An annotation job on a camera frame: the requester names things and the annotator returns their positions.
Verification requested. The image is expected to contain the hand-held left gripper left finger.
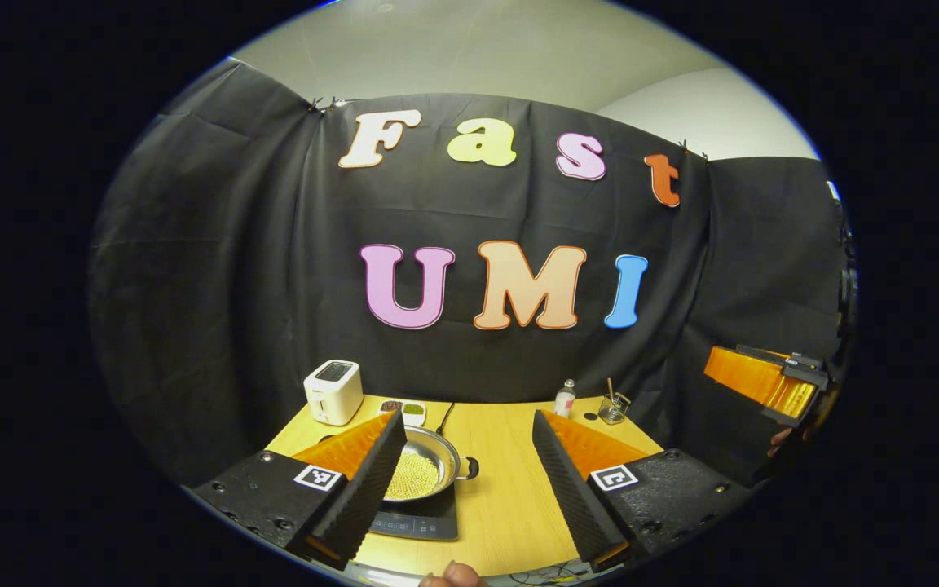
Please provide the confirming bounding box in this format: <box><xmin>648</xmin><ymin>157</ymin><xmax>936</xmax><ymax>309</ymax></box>
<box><xmin>191</xmin><ymin>409</ymin><xmax>409</xmax><ymax>572</ymax></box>

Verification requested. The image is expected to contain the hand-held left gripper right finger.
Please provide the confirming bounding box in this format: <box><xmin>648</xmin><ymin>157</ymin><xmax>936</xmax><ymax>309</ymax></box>
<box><xmin>531</xmin><ymin>409</ymin><xmax>752</xmax><ymax>573</ymax></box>

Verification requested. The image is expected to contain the black induction cooktop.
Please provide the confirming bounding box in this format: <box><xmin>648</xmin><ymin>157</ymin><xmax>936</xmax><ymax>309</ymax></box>
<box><xmin>368</xmin><ymin>481</ymin><xmax>460</xmax><ymax>542</ymax></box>

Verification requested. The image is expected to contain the steel pot with black handle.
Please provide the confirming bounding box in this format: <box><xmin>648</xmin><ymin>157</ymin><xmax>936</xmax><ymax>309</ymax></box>
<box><xmin>382</xmin><ymin>425</ymin><xmax>480</xmax><ymax>503</ymax></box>

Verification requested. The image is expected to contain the heap of pale beans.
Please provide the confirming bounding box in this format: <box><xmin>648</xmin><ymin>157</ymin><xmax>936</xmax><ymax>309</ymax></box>
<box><xmin>388</xmin><ymin>451</ymin><xmax>440</xmax><ymax>501</ymax></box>

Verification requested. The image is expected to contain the white divided plate of beans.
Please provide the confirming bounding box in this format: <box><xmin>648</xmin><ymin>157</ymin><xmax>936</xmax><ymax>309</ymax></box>
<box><xmin>377</xmin><ymin>399</ymin><xmax>428</xmax><ymax>428</ymax></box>

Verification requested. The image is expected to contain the white toaster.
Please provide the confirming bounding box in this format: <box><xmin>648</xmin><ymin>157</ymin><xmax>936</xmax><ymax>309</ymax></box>
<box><xmin>303</xmin><ymin>360</ymin><xmax>364</xmax><ymax>426</ymax></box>

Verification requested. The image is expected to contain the wire mesh utensil holder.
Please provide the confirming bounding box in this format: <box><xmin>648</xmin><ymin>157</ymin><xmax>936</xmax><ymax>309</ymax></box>
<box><xmin>597</xmin><ymin>392</ymin><xmax>632</xmax><ymax>426</ymax></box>

